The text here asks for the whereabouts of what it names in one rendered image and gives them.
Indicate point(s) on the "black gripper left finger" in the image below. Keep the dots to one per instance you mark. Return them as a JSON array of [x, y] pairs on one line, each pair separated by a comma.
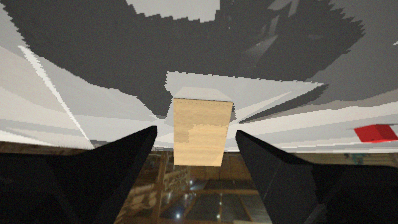
[[91, 186]]

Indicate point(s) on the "tan wooden block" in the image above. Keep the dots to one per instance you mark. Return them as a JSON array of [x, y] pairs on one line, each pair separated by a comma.
[[200, 131]]

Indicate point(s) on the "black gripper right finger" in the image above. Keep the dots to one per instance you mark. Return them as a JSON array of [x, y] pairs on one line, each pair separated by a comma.
[[295, 191]]

